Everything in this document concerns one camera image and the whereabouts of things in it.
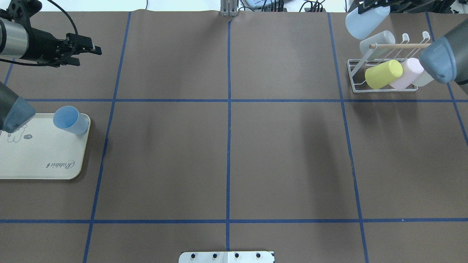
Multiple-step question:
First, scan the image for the cream plastic tray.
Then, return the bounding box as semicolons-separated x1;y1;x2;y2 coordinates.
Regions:
0;113;89;180

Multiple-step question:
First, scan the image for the pale green plastic cup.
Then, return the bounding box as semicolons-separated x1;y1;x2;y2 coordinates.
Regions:
412;70;434;87

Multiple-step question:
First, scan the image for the white metal base plate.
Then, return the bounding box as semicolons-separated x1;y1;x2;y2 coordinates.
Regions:
178;251;275;263

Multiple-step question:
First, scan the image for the yellow plastic cup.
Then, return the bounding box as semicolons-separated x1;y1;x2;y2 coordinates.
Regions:
365;60;403;89

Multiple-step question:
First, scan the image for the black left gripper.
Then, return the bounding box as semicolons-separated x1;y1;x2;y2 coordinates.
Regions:
22;28;102;67

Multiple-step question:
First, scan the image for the white wire cup rack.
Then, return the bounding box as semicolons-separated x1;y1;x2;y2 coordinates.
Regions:
347;30;433;93

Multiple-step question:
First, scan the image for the aluminium frame post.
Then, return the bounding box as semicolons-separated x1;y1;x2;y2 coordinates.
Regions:
220;0;239;17

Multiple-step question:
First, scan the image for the pink plastic cup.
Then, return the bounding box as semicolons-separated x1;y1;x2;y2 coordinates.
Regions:
389;58;424;90

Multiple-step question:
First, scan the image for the grey plastic cup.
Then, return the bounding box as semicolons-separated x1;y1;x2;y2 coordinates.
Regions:
359;30;396;61

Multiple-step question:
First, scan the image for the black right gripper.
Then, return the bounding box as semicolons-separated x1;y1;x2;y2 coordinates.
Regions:
358;0;457;14

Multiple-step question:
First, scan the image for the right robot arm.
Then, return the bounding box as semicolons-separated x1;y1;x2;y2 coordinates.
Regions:
355;0;468;88

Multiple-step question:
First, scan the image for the blue plastic cup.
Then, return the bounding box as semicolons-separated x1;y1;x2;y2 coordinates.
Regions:
345;6;391;40
52;106;89;135

